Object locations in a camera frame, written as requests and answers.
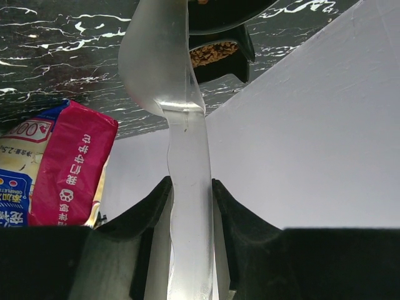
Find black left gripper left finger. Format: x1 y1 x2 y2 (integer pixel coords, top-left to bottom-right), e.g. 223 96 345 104
1 177 172 299

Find black left pet bowl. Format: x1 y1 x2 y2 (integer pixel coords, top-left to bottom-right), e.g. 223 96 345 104
188 0 277 35

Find black pet bowl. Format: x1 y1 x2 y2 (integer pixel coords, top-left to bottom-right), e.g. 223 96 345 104
189 24 256 84
188 0 277 35

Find black right pet bowl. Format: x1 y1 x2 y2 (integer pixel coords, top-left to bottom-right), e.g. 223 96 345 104
189 24 256 84

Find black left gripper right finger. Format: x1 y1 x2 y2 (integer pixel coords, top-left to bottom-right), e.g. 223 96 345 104
212 180 399 299

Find clear plastic scoop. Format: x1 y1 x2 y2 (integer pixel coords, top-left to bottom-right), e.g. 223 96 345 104
118 1 214 299

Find pink pet food bag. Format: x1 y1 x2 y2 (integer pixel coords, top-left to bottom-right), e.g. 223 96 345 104
1 100 118 228

